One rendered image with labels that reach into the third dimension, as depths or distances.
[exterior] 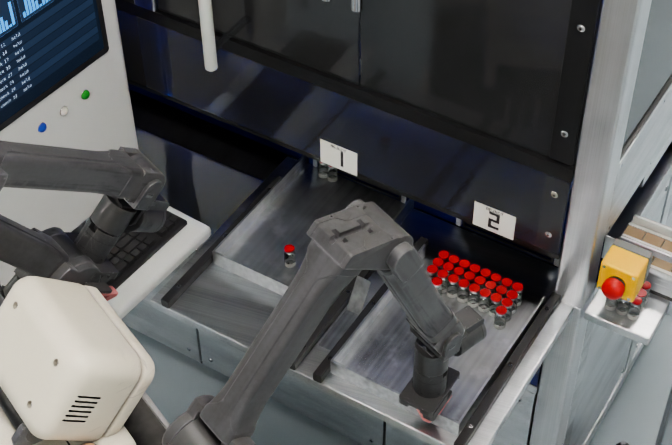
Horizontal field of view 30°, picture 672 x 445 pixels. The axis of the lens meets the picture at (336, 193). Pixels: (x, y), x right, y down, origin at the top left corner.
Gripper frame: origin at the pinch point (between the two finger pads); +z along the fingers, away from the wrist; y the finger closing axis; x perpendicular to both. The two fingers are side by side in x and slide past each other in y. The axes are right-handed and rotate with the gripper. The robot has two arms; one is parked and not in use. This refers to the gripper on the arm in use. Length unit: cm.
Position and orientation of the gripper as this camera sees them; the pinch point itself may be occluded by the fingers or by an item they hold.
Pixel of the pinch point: (427, 417)
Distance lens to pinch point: 220.3
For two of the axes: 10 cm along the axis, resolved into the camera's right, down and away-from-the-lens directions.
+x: -8.5, -3.6, 3.9
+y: 5.3, -5.8, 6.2
